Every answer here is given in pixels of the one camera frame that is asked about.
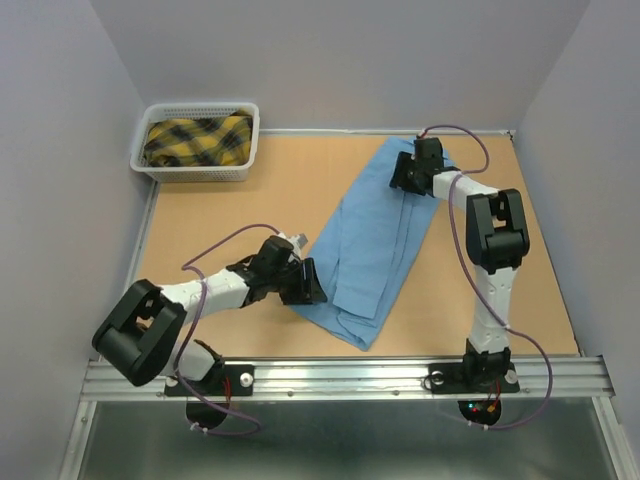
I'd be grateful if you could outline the white plastic basket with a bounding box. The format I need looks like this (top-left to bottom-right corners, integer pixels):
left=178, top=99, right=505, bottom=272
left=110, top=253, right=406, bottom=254
left=129, top=101, right=260, bottom=183

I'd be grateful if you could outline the aluminium mounting rail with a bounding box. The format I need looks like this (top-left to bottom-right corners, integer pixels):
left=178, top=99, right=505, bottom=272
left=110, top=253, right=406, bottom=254
left=80, top=356, right=615, bottom=402

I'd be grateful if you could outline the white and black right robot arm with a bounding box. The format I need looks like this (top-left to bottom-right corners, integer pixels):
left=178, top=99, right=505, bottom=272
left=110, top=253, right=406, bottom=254
left=390, top=135, right=530, bottom=394

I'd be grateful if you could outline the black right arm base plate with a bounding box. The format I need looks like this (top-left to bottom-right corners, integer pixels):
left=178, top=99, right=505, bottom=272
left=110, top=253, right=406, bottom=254
left=423, top=357, right=520, bottom=427

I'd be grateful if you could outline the light blue long sleeve shirt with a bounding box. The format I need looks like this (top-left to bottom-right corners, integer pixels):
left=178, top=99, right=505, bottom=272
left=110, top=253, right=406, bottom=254
left=292, top=137, right=441, bottom=351

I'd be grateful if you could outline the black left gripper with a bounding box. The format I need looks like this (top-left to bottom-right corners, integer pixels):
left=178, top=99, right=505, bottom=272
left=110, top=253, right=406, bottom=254
left=267, top=256, right=326, bottom=304

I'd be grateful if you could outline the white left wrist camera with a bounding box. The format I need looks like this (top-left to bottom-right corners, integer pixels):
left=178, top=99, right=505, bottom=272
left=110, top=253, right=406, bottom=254
left=278, top=232, right=308, bottom=256

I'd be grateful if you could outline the yellow plaid shirt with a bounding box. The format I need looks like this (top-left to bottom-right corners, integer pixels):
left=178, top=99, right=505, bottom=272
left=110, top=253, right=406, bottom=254
left=143, top=110, right=253, bottom=168

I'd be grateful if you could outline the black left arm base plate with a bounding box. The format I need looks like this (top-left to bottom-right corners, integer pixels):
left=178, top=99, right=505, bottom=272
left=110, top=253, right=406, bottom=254
left=163, top=363, right=256, bottom=435

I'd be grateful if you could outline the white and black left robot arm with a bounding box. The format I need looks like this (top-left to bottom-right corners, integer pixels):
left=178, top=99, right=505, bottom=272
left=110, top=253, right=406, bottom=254
left=91, top=234, right=327, bottom=394

